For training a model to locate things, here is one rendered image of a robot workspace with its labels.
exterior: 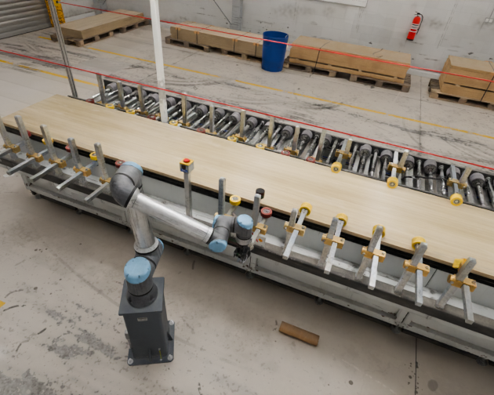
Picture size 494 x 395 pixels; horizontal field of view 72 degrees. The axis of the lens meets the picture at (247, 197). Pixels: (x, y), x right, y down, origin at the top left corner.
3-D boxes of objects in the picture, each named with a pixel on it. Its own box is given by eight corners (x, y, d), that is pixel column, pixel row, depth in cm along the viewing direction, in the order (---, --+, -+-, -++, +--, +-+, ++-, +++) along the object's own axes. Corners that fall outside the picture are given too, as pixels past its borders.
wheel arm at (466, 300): (471, 324, 176) (474, 321, 174) (465, 322, 177) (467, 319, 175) (464, 273, 203) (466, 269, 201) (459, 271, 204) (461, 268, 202)
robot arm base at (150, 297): (157, 306, 208) (155, 296, 202) (124, 309, 205) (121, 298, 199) (158, 280, 223) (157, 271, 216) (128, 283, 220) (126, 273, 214)
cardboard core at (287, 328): (317, 342, 252) (279, 327, 260) (315, 348, 257) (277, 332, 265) (320, 333, 258) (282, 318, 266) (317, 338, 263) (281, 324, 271)
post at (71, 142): (85, 190, 282) (70, 139, 252) (81, 189, 283) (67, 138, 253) (88, 187, 285) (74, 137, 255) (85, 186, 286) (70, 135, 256)
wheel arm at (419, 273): (421, 307, 182) (423, 303, 180) (414, 304, 183) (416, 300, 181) (420, 244, 219) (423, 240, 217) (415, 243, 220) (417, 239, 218)
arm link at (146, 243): (135, 270, 216) (104, 173, 169) (144, 250, 229) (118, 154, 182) (158, 273, 214) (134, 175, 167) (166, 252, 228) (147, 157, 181)
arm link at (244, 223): (237, 211, 191) (254, 214, 191) (235, 227, 199) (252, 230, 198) (234, 222, 184) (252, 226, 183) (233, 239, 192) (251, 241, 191)
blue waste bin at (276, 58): (281, 75, 717) (285, 38, 671) (255, 70, 732) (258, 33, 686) (288, 67, 760) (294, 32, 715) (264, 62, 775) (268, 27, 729)
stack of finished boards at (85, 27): (144, 19, 946) (143, 12, 935) (82, 39, 767) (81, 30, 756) (121, 15, 964) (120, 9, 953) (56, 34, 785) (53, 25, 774)
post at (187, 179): (190, 222, 253) (188, 172, 225) (184, 219, 255) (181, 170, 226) (193, 218, 257) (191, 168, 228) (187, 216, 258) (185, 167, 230)
